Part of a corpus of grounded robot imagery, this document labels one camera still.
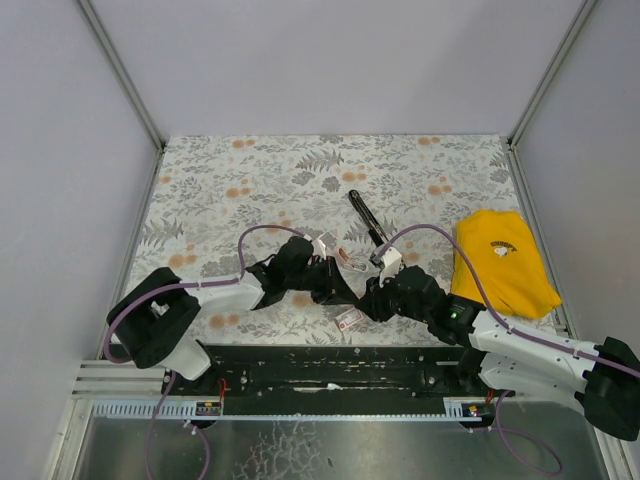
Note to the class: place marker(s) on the aluminium frame post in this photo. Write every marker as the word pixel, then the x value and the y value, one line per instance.
pixel 122 76
pixel 562 52

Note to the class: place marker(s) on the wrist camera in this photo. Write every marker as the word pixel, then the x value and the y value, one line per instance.
pixel 388 262
pixel 324 245

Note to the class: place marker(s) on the white slotted cable duct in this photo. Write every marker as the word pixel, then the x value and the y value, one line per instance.
pixel 442 411

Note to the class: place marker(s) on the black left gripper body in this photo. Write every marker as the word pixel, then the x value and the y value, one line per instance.
pixel 329 279

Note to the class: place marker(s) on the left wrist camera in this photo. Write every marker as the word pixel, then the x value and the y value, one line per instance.
pixel 324 245

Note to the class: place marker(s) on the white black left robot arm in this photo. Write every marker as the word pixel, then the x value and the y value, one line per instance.
pixel 149 326

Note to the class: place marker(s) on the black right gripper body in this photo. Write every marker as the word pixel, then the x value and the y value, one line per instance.
pixel 385 291

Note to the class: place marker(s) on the yellow Snoopy cloth pouch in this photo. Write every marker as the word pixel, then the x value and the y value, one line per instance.
pixel 507 265

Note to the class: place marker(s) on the small pink white stapler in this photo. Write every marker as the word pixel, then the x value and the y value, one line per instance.
pixel 348 262

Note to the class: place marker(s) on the floral patterned table mat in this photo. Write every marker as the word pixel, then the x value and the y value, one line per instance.
pixel 223 202

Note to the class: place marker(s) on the red white staple box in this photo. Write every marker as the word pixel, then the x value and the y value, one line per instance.
pixel 348 319

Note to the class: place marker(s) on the aluminium frame post left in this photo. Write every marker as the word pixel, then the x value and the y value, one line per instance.
pixel 122 76

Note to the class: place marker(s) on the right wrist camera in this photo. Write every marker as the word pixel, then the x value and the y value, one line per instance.
pixel 388 262

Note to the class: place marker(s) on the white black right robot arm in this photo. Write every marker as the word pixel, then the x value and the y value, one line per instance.
pixel 599 381

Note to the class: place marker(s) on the aluminium frame post right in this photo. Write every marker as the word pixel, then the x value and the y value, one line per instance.
pixel 562 52

